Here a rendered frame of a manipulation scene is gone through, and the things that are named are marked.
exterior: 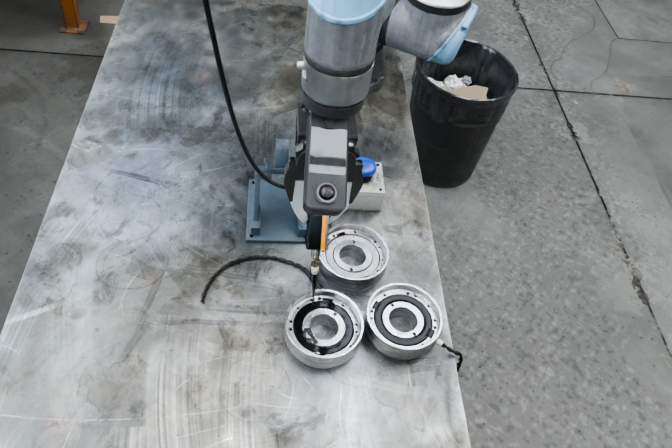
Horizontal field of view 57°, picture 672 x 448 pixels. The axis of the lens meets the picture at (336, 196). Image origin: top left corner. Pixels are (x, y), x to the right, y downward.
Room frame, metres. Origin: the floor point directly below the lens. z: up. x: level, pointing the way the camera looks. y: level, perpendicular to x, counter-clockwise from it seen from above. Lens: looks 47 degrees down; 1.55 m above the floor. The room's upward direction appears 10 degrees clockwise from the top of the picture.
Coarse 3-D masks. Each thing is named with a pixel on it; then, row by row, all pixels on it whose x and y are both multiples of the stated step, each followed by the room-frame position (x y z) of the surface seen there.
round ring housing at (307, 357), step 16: (304, 304) 0.47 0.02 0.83; (352, 304) 0.48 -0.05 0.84; (288, 320) 0.44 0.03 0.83; (304, 320) 0.45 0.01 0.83; (320, 320) 0.46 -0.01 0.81; (336, 320) 0.45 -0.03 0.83; (288, 336) 0.41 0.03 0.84; (336, 336) 0.43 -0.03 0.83; (304, 352) 0.39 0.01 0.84; (352, 352) 0.41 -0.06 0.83; (320, 368) 0.40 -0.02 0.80
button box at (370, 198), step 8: (376, 176) 0.72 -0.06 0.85; (368, 184) 0.70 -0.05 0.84; (376, 184) 0.71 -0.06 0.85; (360, 192) 0.68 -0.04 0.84; (368, 192) 0.69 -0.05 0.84; (376, 192) 0.69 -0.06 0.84; (384, 192) 0.69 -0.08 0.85; (360, 200) 0.68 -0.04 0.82; (368, 200) 0.69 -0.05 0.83; (376, 200) 0.69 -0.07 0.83; (352, 208) 0.68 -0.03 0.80; (360, 208) 0.69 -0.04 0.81; (368, 208) 0.69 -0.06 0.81; (376, 208) 0.69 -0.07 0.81
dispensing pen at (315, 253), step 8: (312, 216) 0.52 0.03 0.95; (320, 216) 0.53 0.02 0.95; (312, 224) 0.52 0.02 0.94; (320, 224) 0.52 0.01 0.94; (312, 232) 0.51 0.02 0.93; (320, 232) 0.51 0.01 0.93; (312, 240) 0.51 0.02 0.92; (320, 240) 0.51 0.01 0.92; (312, 248) 0.50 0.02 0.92; (320, 248) 0.50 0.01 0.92; (312, 256) 0.50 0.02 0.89; (312, 264) 0.50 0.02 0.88; (312, 272) 0.49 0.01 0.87; (312, 280) 0.49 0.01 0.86; (312, 288) 0.48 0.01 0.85; (312, 296) 0.48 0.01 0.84; (312, 304) 0.47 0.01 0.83
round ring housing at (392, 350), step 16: (384, 288) 0.51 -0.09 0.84; (400, 288) 0.52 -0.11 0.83; (416, 288) 0.52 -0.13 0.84; (368, 304) 0.48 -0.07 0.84; (400, 304) 0.50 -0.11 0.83; (432, 304) 0.50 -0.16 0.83; (368, 320) 0.45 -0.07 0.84; (384, 320) 0.47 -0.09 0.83; (416, 320) 0.48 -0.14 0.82; (432, 320) 0.48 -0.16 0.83; (368, 336) 0.45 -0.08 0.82; (400, 336) 0.45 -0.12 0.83; (384, 352) 0.43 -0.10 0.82; (400, 352) 0.42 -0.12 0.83; (416, 352) 0.43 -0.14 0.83
